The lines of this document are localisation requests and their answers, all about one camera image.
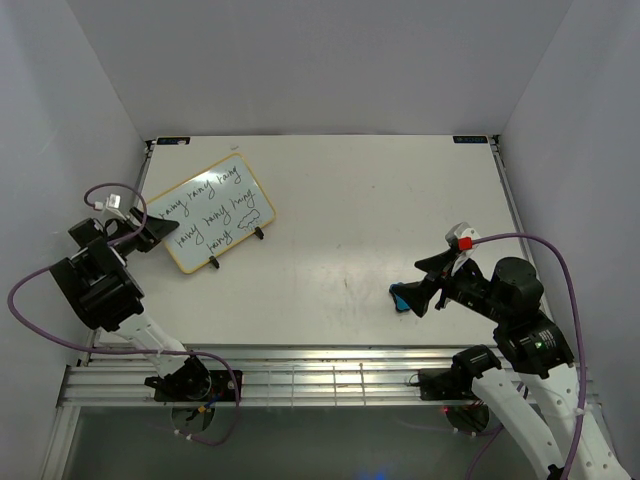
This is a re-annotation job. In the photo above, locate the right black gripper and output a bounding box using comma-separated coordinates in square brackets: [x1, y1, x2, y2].
[390, 246, 508, 322]

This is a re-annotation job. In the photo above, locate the blue whiteboard eraser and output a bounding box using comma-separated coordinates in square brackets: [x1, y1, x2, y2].
[389, 282, 411, 313]

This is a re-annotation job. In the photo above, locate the yellow framed whiteboard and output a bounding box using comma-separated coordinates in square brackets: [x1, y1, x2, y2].
[147, 153, 276, 274]

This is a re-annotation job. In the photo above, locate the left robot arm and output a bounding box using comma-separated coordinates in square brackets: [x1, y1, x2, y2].
[50, 208, 212, 401]

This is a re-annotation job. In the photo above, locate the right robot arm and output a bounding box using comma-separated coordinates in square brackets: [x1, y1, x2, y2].
[390, 250, 630, 479]

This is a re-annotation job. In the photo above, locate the left blue table label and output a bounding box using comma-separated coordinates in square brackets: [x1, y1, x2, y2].
[156, 137, 191, 146]

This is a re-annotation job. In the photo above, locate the blue table label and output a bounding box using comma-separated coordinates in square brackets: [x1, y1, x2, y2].
[156, 137, 191, 146]
[452, 135, 489, 144]

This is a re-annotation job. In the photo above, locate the right blue table label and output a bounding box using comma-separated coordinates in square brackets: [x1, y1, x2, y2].
[452, 135, 489, 144]

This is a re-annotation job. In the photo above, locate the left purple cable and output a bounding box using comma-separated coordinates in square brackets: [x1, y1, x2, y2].
[6, 182, 245, 448]

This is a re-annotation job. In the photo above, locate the purple cable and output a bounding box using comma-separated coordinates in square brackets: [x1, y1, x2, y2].
[6, 182, 245, 448]
[399, 233, 587, 480]

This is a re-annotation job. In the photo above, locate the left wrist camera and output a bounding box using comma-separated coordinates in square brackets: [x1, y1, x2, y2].
[92, 194, 126, 219]

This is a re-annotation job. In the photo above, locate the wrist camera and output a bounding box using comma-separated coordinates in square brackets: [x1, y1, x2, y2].
[92, 194, 126, 219]
[445, 222, 480, 270]

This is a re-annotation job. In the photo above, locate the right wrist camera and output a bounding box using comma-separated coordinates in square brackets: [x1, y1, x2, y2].
[445, 222, 480, 270]

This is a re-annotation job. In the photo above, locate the black wire whiteboard stand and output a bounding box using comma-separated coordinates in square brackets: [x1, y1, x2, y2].
[208, 226, 267, 270]

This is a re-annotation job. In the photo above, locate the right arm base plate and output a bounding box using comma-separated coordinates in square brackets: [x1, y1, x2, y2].
[407, 369, 477, 401]

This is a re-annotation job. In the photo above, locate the aluminium rail frame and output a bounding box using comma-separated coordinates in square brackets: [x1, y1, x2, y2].
[39, 134, 626, 480]

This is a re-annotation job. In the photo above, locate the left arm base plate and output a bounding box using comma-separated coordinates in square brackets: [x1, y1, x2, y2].
[144, 369, 244, 403]

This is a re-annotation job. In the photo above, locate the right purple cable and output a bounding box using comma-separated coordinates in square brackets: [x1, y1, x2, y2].
[399, 233, 587, 480]

